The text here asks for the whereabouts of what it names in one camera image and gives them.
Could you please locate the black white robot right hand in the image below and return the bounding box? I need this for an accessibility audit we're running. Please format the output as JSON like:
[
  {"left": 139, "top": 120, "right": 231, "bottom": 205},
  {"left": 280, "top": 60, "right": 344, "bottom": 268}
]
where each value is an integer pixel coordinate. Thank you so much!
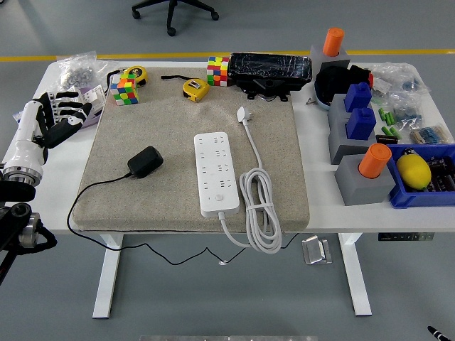
[{"left": 426, "top": 325, "right": 451, "bottom": 341}]

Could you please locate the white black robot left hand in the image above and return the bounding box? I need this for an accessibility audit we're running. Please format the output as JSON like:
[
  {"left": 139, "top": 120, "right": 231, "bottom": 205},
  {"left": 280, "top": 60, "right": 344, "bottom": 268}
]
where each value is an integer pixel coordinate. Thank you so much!
[{"left": 3, "top": 90, "right": 94, "bottom": 171}]

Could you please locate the black power adapter plug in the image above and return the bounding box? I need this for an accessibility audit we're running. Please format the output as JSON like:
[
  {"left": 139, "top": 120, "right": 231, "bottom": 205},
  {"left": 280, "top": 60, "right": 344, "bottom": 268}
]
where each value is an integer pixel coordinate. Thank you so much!
[{"left": 127, "top": 145, "right": 164, "bottom": 179}]

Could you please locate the white power strip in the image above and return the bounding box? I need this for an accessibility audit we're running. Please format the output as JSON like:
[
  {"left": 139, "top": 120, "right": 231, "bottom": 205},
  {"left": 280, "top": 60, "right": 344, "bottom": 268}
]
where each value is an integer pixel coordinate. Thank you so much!
[{"left": 193, "top": 131, "right": 241, "bottom": 218}]

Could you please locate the purple tray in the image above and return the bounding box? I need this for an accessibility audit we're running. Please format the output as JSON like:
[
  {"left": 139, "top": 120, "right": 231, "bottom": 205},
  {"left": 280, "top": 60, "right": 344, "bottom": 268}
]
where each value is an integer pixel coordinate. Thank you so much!
[{"left": 76, "top": 85, "right": 107, "bottom": 126}]

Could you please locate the clear bag of screws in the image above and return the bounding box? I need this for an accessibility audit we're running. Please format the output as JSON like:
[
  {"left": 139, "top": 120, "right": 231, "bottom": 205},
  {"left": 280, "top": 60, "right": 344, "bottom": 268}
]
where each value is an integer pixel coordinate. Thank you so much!
[{"left": 55, "top": 50, "right": 120, "bottom": 90}]

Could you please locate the white table leg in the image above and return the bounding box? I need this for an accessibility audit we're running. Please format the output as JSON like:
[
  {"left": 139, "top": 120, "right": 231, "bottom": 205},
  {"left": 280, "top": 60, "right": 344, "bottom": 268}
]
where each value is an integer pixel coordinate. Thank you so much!
[
  {"left": 337, "top": 232, "right": 373, "bottom": 317},
  {"left": 92, "top": 233, "right": 124, "bottom": 319}
]

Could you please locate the black table control panel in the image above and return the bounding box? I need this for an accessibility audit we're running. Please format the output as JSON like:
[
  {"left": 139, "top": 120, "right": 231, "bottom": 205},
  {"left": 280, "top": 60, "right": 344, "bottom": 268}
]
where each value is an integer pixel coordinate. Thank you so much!
[{"left": 378, "top": 232, "right": 435, "bottom": 242}]

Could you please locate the large stickerless puzzle cube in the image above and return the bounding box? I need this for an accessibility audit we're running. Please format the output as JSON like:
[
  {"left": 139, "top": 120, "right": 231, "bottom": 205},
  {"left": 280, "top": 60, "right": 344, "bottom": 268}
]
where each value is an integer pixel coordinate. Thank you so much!
[{"left": 109, "top": 80, "right": 139, "bottom": 107}]

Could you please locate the grey-brown mat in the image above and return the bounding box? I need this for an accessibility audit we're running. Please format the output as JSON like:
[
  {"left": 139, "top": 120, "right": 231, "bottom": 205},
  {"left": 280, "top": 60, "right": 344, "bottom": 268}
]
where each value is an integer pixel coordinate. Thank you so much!
[{"left": 70, "top": 66, "right": 311, "bottom": 234}]

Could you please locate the blue plastic bin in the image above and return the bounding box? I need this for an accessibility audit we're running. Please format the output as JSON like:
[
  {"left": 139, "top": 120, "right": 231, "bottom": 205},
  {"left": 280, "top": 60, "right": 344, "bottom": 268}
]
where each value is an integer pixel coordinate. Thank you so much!
[{"left": 385, "top": 143, "right": 455, "bottom": 210}]

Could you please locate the round yellow black tape measure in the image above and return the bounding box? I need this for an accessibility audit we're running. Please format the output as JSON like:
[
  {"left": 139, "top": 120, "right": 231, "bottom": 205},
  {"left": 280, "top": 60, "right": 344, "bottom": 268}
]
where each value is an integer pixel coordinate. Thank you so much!
[{"left": 122, "top": 65, "right": 149, "bottom": 87}]

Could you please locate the dark capacitors pile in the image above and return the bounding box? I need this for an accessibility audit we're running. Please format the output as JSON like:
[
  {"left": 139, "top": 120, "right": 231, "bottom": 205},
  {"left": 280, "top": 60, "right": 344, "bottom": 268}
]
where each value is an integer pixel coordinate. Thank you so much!
[{"left": 424, "top": 156, "right": 455, "bottom": 193}]

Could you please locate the yellow lemon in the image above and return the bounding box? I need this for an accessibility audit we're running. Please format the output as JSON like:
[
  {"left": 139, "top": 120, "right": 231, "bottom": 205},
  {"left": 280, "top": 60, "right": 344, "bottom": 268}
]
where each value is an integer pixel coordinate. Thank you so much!
[{"left": 396, "top": 153, "right": 432, "bottom": 190}]

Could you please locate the grey socket block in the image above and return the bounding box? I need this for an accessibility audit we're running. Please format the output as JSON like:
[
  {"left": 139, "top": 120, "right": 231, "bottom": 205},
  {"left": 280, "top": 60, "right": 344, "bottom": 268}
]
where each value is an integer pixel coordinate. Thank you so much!
[
  {"left": 333, "top": 155, "right": 397, "bottom": 207},
  {"left": 309, "top": 44, "right": 351, "bottom": 72}
]

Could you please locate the square yellow tape measure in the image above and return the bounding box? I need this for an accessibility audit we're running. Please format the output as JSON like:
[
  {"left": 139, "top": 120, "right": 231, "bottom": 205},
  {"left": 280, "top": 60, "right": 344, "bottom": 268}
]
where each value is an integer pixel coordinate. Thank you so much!
[{"left": 182, "top": 77, "right": 210, "bottom": 103}]

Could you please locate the orange cylinder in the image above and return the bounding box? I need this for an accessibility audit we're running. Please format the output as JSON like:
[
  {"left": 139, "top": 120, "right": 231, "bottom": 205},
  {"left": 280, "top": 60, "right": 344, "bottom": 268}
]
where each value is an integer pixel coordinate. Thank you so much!
[
  {"left": 358, "top": 143, "right": 392, "bottom": 180},
  {"left": 322, "top": 27, "right": 345, "bottom": 58}
]

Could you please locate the black office chair base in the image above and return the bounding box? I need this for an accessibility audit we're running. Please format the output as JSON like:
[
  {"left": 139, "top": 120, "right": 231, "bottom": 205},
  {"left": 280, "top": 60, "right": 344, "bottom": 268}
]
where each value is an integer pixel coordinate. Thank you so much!
[{"left": 131, "top": 0, "right": 220, "bottom": 37}]

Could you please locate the clear bag of resistors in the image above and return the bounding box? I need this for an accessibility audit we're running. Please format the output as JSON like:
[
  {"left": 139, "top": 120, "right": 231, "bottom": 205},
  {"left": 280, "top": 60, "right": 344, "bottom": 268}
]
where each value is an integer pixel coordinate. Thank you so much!
[{"left": 408, "top": 122, "right": 454, "bottom": 146}]

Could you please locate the white-edged puzzle cube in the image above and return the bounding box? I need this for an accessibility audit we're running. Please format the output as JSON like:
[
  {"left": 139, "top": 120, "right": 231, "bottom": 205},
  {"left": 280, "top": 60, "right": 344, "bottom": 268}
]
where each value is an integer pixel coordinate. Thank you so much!
[{"left": 206, "top": 55, "right": 230, "bottom": 87}]

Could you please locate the grey stepped block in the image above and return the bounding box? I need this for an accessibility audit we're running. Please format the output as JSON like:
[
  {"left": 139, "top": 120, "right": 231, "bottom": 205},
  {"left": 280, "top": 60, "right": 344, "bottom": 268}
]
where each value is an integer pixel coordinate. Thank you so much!
[{"left": 326, "top": 93, "right": 378, "bottom": 166}]

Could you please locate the blue block with knob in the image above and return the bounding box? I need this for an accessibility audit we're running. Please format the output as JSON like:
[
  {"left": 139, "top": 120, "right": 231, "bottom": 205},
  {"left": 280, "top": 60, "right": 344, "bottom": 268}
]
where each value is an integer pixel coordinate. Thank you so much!
[
  {"left": 345, "top": 107, "right": 377, "bottom": 140},
  {"left": 343, "top": 82, "right": 373, "bottom": 113}
]

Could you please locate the clear plastic parts bag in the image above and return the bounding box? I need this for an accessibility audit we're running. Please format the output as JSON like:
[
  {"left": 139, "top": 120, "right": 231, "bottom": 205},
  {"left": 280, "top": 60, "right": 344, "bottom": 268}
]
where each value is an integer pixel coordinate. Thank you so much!
[
  {"left": 371, "top": 62, "right": 433, "bottom": 99},
  {"left": 389, "top": 91, "right": 427, "bottom": 125}
]

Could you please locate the black device wrapped in film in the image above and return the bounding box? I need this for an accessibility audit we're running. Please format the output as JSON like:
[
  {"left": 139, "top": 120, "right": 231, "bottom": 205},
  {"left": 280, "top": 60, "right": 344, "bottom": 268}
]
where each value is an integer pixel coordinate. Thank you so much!
[{"left": 227, "top": 52, "right": 313, "bottom": 102}]

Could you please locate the light blue bowl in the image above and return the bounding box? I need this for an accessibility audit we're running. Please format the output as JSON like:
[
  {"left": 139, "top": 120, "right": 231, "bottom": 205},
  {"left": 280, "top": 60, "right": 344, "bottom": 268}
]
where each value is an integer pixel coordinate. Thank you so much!
[{"left": 313, "top": 81, "right": 333, "bottom": 112}]

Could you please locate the black cloth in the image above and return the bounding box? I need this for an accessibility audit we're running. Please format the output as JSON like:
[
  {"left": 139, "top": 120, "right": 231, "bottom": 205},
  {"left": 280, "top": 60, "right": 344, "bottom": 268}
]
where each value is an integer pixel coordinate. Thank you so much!
[{"left": 314, "top": 65, "right": 373, "bottom": 107}]

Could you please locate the white wall socket panel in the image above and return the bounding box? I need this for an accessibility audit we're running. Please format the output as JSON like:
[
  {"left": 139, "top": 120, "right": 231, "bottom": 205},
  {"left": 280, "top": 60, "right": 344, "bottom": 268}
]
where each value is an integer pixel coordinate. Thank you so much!
[{"left": 85, "top": 87, "right": 107, "bottom": 111}]

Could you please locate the thin black adapter cord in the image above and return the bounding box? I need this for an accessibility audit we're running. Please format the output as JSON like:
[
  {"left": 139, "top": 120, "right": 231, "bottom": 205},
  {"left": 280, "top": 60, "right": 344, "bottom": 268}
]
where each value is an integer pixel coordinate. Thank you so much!
[{"left": 65, "top": 172, "right": 298, "bottom": 266}]

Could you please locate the silver metal bracket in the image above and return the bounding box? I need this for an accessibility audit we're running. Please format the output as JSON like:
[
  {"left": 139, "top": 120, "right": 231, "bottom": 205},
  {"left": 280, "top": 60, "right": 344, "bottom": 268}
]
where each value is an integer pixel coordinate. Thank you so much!
[{"left": 301, "top": 234, "right": 333, "bottom": 266}]

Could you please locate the white power strip cable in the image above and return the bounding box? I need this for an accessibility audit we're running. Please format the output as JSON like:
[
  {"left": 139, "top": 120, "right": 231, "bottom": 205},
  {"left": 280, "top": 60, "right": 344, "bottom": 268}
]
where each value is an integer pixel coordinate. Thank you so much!
[{"left": 217, "top": 105, "right": 284, "bottom": 255}]

